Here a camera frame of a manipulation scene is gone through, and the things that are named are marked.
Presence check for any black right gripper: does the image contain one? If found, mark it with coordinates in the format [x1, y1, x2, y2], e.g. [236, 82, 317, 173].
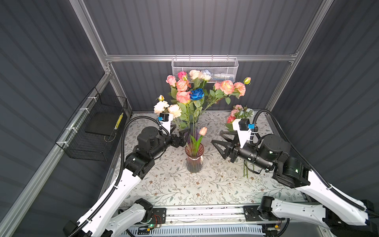
[211, 129, 270, 172]

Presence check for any red glass vase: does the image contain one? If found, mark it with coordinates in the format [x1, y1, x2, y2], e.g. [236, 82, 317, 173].
[185, 144, 204, 173]

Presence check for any cream peony spray stem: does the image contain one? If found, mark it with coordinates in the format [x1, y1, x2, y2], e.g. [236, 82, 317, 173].
[154, 95, 181, 129]

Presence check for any blue rose stem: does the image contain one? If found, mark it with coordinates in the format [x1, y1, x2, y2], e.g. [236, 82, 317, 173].
[188, 88, 205, 128]

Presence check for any peach spray rose branch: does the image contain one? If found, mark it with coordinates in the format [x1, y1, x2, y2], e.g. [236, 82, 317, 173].
[200, 77, 252, 115]

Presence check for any pink cream spray rose stem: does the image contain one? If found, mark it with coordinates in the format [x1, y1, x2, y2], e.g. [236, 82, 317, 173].
[166, 75, 191, 105]

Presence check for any hot pink rose stem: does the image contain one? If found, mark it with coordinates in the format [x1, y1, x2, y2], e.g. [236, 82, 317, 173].
[178, 71, 188, 81]

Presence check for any white rose stem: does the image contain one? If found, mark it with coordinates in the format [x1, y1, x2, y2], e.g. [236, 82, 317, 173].
[201, 70, 212, 82]

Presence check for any blue purple glass vase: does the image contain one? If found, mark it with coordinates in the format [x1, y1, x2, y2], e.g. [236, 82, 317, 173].
[182, 118, 200, 144]

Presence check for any small pink tulip stem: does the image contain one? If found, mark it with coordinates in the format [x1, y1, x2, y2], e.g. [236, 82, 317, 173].
[190, 127, 207, 157]

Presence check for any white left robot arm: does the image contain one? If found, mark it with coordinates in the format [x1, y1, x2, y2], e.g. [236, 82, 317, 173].
[63, 126, 190, 237]

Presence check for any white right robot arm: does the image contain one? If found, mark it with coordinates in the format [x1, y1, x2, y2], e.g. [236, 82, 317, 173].
[211, 131, 379, 237]

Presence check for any pile of artificial flowers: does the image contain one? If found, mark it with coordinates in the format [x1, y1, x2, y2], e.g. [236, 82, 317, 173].
[224, 103, 255, 178]

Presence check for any floral patterned table mat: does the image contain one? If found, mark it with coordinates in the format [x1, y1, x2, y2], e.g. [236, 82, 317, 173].
[121, 111, 305, 207]

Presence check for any yellow tool in basket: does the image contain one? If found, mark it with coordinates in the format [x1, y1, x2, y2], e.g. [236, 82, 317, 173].
[114, 112, 124, 130]

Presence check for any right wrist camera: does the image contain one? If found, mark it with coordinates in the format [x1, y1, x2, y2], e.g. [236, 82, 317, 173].
[232, 118, 255, 148]

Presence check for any white wire wall basket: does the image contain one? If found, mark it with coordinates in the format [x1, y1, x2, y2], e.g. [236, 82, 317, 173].
[171, 56, 239, 83]

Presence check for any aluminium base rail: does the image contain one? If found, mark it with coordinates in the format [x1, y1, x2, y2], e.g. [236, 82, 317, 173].
[140, 203, 287, 226]

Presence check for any black wire side basket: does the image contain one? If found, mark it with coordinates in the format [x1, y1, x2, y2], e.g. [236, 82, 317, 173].
[56, 89, 130, 162]

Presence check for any left black corrugated cable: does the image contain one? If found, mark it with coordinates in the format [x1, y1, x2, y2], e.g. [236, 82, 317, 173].
[66, 115, 166, 237]

